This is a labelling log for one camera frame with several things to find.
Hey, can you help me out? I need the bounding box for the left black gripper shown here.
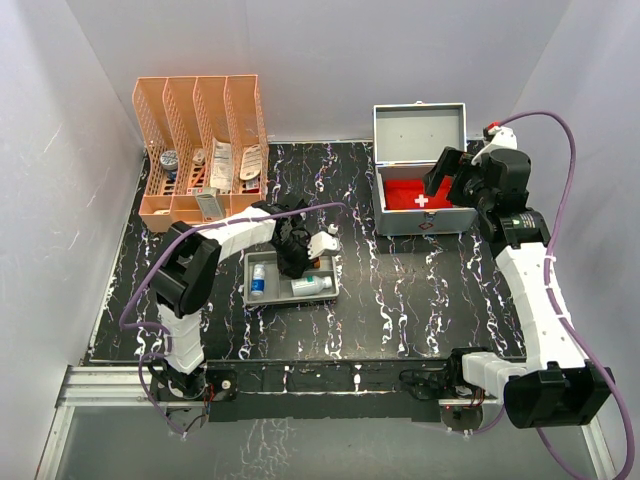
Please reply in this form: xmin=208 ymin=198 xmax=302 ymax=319
xmin=270 ymin=234 xmax=318 ymax=282

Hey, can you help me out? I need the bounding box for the grey metal medicine case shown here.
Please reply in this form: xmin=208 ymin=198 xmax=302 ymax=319
xmin=372 ymin=102 xmax=476 ymax=237

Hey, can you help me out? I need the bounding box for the white pill bottle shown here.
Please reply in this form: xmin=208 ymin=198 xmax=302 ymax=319
xmin=291 ymin=275 xmax=333 ymax=297

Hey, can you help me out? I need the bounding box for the grey plastic divided tray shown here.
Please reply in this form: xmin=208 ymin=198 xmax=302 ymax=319
xmin=243 ymin=251 xmax=339 ymax=306

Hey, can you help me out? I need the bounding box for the small blue label bottle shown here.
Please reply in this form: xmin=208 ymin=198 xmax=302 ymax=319
xmin=250 ymin=263 xmax=266 ymax=298

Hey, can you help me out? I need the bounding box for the red first aid pouch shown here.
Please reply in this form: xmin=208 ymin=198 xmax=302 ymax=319
xmin=383 ymin=178 xmax=453 ymax=211

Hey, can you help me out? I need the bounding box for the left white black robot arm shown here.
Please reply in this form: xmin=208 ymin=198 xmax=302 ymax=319
xmin=149 ymin=195 xmax=315 ymax=399

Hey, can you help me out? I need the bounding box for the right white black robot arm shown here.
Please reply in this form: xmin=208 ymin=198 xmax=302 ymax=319
xmin=424 ymin=147 xmax=612 ymax=429

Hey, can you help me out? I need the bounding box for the white medicine box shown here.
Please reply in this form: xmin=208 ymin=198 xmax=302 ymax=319
xmin=193 ymin=187 xmax=226 ymax=219

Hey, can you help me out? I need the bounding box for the pink oval blister pack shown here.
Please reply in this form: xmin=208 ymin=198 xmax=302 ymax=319
xmin=239 ymin=144 xmax=263 ymax=181

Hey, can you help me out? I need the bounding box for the white paper packet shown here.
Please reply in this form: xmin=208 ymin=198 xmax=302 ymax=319
xmin=209 ymin=140 xmax=234 ymax=193

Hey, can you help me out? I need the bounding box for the orange plastic file organizer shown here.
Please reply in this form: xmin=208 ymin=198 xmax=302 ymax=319
xmin=132 ymin=75 xmax=269 ymax=233

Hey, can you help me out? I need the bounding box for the round blue tin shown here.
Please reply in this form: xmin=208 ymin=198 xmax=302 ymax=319
xmin=160 ymin=150 xmax=179 ymax=181

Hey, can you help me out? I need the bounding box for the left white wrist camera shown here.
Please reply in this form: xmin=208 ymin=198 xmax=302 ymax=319
xmin=307 ymin=224 xmax=341 ymax=260

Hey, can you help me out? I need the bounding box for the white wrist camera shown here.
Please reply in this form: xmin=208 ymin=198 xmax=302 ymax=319
xmin=471 ymin=122 xmax=518 ymax=165
xmin=307 ymin=224 xmax=341 ymax=260

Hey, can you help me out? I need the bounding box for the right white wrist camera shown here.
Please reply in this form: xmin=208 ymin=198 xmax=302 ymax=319
xmin=471 ymin=122 xmax=518 ymax=165

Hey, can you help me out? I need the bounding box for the aluminium frame rail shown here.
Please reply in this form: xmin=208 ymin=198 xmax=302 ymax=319
xmin=35 ymin=135 xmax=618 ymax=480

